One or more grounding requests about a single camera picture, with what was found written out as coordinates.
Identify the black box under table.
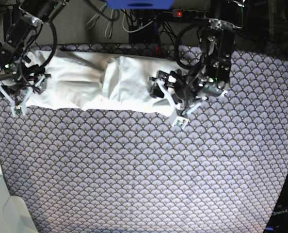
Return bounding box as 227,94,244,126
128,23,159,44

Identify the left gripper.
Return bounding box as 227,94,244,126
149,69,229,129

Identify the patterned purple tablecloth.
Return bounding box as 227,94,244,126
0,51,288,233

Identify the black power strip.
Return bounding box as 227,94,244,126
172,9,210,19

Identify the red black table clamp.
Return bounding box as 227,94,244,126
155,46,164,58

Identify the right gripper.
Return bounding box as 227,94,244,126
0,62,51,117

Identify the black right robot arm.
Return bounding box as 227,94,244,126
0,0,68,116

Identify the white plastic bin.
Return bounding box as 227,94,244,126
0,175,38,233

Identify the white T-shirt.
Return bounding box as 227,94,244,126
27,50,178,117

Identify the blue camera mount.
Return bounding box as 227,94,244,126
106,0,174,10

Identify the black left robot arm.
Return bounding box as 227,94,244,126
150,0,244,129

